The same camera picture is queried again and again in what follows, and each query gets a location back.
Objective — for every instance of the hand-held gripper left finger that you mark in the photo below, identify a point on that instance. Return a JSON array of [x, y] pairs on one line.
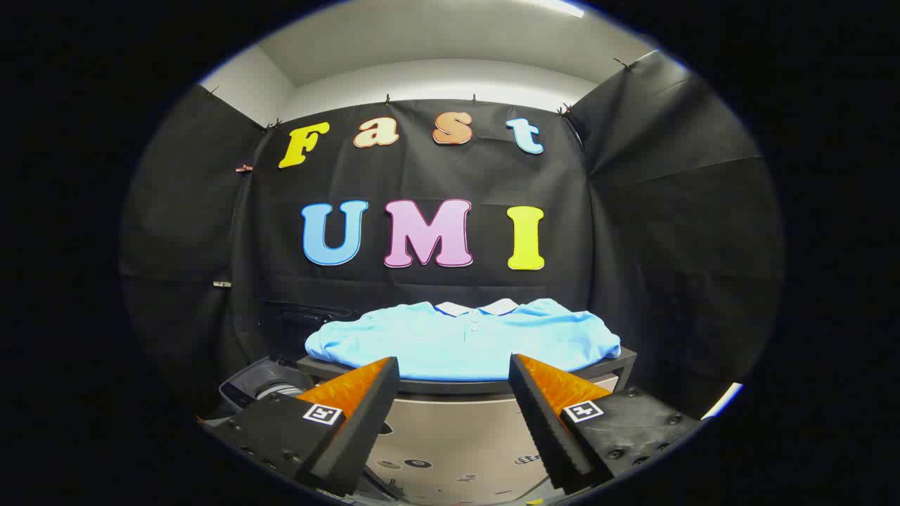
[[365, 422]]

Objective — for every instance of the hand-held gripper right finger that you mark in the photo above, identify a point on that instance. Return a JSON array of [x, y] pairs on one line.
[[545, 422]]

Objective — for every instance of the grey washing machine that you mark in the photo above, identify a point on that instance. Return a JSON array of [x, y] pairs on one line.
[[253, 390]]

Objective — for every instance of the light blue polo shirt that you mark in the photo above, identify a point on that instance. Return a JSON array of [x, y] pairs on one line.
[[457, 344]]

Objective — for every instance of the grey cabinet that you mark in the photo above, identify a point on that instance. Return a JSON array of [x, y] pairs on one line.
[[450, 429]]

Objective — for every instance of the black backdrop cloth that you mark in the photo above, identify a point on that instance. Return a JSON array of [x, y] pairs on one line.
[[422, 288]]

